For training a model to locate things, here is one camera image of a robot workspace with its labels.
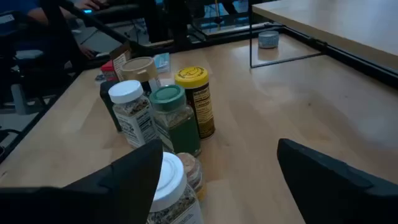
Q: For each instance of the blue patterned candle tin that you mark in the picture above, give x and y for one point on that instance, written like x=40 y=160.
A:
x=268 y=39

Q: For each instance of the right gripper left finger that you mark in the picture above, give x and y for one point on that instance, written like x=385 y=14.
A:
x=93 y=202

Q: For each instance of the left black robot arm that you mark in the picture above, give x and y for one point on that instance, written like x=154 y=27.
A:
x=169 y=21

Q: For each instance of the gold lid spice jar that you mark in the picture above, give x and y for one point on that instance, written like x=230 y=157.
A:
x=140 y=70

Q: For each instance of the wooden shelf black metal legs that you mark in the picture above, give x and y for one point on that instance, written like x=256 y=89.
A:
x=342 y=28

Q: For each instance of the green lid oregano glass jar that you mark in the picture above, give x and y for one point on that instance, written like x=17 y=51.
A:
x=177 y=124

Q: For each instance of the green black pepper tin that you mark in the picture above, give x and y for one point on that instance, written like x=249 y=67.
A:
x=109 y=105

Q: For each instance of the yellow lid spice jar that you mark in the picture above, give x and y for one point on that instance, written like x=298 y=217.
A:
x=197 y=99

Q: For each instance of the red patterned paprika tin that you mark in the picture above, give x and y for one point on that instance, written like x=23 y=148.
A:
x=109 y=71

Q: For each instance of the person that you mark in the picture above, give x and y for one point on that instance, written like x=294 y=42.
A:
x=34 y=12

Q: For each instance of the white lid seasoning jar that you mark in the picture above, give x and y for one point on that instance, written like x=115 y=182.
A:
x=171 y=186
x=130 y=105

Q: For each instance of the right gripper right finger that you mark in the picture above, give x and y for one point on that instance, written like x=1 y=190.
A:
x=342 y=199

